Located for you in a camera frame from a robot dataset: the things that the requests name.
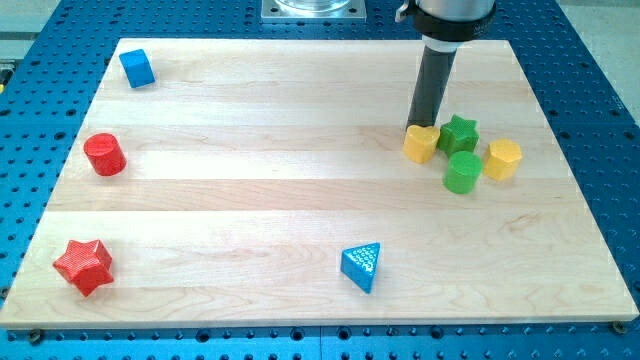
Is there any green star block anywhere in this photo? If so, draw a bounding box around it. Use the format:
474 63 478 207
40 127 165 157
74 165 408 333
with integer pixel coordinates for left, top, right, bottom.
437 114 479 157

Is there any green cylinder block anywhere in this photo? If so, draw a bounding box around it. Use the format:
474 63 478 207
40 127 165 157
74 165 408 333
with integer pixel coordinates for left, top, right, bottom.
443 151 483 194

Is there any yellow heart block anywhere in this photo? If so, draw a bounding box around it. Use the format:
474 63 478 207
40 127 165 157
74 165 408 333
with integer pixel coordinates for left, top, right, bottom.
403 125 440 164

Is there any yellow hexagon block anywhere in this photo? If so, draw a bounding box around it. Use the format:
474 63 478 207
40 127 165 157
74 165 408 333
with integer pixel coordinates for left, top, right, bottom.
483 138 522 181

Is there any blue perforated metal table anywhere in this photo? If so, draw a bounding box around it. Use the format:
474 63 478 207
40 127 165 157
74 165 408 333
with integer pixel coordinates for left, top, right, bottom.
1 1 639 359

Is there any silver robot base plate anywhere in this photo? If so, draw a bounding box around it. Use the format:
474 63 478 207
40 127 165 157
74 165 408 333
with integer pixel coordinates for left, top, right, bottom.
260 0 367 23

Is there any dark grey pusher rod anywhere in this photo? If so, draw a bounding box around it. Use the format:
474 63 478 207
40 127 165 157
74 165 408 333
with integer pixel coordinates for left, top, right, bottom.
406 35 462 127

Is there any red star block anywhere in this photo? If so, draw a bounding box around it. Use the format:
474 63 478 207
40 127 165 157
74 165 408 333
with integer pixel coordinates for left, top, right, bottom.
53 239 114 297

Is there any blue triangle block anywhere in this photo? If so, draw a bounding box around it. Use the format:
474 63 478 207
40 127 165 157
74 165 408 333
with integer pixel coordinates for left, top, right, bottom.
340 242 381 294

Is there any red cylinder block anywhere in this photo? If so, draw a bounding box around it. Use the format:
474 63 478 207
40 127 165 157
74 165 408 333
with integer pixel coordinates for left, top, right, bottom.
83 133 127 176

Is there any wooden board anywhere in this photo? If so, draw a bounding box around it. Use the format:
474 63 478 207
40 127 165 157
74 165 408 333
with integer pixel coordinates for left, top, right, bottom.
1 38 638 329

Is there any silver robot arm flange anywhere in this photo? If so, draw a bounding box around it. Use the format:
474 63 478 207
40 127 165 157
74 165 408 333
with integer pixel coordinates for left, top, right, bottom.
394 0 497 42

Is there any blue cube block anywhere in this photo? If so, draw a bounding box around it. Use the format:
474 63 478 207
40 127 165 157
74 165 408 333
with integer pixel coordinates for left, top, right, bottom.
119 49 155 88

